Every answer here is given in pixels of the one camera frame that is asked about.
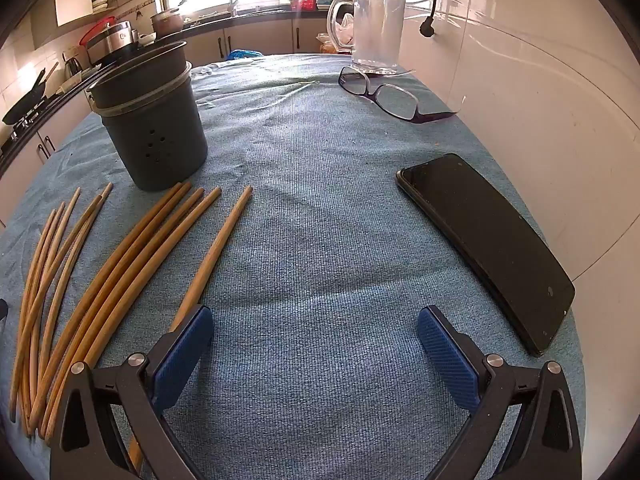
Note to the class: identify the small steel kettle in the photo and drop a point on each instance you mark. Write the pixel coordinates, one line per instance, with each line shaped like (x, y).
(74, 66)

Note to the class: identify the brown clay pot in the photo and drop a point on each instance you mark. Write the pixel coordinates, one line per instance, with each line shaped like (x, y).
(167, 25)

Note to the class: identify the bunch of wooden chopsticks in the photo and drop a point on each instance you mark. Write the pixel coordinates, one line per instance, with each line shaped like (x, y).
(100, 310)

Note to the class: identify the black smartphone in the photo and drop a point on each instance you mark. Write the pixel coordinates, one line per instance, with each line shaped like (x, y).
(485, 250)

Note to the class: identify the dark-framed eyeglasses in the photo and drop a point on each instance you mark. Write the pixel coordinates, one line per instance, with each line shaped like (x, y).
(395, 102)

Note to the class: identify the dark grey chopstick holder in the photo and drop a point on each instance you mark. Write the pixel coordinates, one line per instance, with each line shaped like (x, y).
(160, 125)

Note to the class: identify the red plastic strainer bowl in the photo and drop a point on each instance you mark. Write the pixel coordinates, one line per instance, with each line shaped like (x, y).
(100, 24)

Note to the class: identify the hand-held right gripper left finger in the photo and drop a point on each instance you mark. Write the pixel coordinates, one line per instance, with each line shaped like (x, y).
(180, 360)

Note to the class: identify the small red basket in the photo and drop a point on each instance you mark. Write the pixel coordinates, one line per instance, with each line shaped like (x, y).
(304, 5)

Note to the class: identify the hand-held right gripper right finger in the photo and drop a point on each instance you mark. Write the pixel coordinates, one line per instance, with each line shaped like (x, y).
(450, 360)

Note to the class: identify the clear plastic bag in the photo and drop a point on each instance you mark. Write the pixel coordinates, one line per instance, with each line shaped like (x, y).
(345, 30)

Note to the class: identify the clear glass mug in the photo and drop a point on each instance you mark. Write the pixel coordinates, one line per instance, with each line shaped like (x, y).
(377, 30)

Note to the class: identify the silver rice cooker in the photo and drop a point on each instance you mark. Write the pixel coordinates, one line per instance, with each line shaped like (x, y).
(112, 40)

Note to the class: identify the light blue towel cloth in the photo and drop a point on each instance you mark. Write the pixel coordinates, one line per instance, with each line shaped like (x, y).
(310, 220)

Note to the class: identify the blue plastic bag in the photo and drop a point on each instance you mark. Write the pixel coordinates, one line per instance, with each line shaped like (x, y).
(245, 54)

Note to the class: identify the black frying pan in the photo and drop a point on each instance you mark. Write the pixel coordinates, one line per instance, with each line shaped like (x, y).
(22, 105)

